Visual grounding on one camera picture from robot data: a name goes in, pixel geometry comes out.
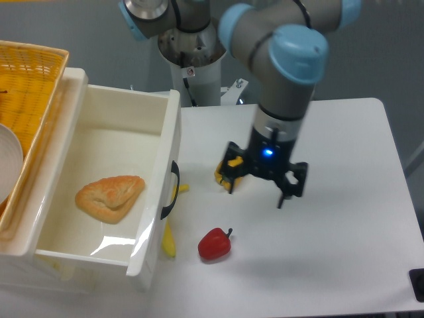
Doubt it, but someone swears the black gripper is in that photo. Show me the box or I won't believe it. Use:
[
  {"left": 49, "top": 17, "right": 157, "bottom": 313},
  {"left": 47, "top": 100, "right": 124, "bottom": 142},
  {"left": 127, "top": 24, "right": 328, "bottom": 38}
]
[{"left": 222, "top": 129, "right": 308, "bottom": 209}]

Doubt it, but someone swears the triangle bread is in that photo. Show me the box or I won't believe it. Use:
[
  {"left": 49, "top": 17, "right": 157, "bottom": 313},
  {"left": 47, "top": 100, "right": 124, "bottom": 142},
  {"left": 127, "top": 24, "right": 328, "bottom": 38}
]
[{"left": 75, "top": 176, "right": 145, "bottom": 225}]

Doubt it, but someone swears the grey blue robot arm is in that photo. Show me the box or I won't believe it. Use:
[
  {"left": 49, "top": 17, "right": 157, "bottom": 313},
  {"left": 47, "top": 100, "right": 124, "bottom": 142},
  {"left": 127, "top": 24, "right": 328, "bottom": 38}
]
[{"left": 119, "top": 1, "right": 362, "bottom": 200}]

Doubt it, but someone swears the upper white drawer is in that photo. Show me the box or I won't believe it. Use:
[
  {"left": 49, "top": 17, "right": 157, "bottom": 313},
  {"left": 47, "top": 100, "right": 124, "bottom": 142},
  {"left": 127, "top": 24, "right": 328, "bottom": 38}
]
[{"left": 36, "top": 85, "right": 181, "bottom": 292}]

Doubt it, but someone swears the white drawer cabinet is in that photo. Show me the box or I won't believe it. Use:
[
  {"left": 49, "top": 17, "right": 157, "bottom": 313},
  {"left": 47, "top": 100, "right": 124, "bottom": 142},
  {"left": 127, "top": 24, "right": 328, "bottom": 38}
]
[{"left": 1, "top": 68, "right": 108, "bottom": 293}]

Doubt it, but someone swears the yellow bell pepper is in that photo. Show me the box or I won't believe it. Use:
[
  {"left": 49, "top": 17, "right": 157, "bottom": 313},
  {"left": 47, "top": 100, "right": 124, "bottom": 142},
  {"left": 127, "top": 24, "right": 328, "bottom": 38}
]
[{"left": 214, "top": 156, "right": 244, "bottom": 193}]

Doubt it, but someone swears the red bell pepper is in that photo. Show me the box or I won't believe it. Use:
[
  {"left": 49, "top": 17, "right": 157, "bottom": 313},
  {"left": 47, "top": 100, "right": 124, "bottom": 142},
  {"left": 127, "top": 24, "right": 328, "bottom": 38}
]
[{"left": 197, "top": 228, "right": 233, "bottom": 260}]

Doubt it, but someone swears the yellow banana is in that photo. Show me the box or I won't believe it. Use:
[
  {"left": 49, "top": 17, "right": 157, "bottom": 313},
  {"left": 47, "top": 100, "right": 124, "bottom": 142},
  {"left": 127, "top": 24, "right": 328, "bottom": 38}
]
[{"left": 161, "top": 184, "right": 189, "bottom": 258}]

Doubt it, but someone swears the black object at table edge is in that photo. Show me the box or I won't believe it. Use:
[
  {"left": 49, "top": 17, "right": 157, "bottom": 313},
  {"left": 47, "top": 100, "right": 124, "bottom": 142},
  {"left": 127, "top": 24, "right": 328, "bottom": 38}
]
[{"left": 409, "top": 268, "right": 424, "bottom": 303}]

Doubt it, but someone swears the white plate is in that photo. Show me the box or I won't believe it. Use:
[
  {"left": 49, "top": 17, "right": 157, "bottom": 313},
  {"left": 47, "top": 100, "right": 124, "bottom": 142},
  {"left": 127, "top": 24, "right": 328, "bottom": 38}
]
[{"left": 0, "top": 125, "right": 23, "bottom": 203}]

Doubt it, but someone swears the yellow plastic basket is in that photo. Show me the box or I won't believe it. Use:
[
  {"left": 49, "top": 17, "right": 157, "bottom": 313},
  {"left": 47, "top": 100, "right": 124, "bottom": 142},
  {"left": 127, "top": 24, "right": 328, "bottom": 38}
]
[{"left": 1, "top": 40, "right": 69, "bottom": 231}]

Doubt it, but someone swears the black drawer handle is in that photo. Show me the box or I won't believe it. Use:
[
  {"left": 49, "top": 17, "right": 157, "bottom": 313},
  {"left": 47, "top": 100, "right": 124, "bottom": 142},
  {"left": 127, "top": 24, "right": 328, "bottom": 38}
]
[{"left": 160, "top": 160, "right": 180, "bottom": 220}]

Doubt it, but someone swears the white metal bracket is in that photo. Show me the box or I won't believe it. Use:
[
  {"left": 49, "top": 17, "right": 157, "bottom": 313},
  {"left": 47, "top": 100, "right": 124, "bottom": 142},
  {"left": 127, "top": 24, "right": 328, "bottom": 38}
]
[{"left": 221, "top": 78, "right": 249, "bottom": 105}]

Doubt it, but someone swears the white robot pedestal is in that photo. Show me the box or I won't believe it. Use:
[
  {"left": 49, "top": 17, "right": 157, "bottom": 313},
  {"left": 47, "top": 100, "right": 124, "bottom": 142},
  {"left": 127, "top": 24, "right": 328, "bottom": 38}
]
[{"left": 158, "top": 19, "right": 227, "bottom": 107}]

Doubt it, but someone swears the black cable on pedestal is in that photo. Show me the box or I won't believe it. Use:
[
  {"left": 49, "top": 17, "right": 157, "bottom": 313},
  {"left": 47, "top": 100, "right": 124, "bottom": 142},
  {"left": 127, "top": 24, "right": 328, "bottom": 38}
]
[{"left": 180, "top": 52, "right": 199, "bottom": 107}]

